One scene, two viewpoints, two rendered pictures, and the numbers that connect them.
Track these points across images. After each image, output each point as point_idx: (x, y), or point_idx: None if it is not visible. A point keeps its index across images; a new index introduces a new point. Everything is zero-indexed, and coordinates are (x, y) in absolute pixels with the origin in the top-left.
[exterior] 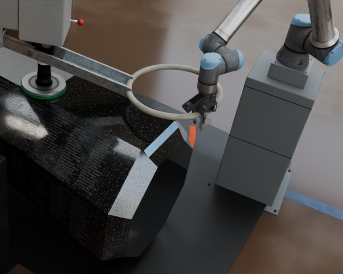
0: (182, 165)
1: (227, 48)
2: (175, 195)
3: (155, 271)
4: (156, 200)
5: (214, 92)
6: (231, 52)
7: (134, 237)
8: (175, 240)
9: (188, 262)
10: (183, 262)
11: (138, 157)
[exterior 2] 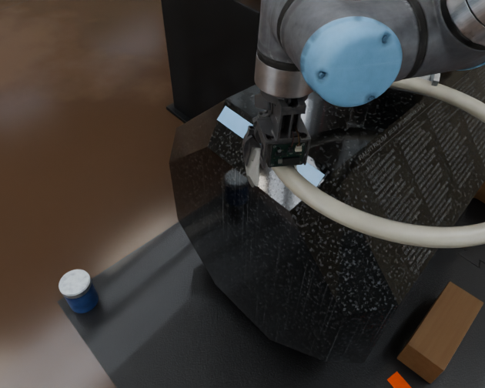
0: (304, 292)
1: (384, 4)
2: (293, 332)
3: (195, 314)
4: (229, 235)
5: (258, 87)
6: (352, 5)
7: (189, 219)
8: (249, 366)
9: (197, 373)
10: (200, 365)
11: (217, 105)
